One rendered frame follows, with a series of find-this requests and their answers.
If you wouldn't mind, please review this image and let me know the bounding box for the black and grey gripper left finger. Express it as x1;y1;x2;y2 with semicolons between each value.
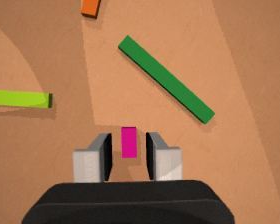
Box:
72;133;113;183

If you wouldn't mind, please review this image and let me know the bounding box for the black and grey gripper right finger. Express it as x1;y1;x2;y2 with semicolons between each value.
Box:
146;132;182;181

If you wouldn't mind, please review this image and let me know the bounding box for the orange rod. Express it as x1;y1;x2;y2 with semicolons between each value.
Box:
81;0;101;19

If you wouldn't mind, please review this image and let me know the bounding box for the magenta block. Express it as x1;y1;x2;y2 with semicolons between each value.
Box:
121;127;137;158

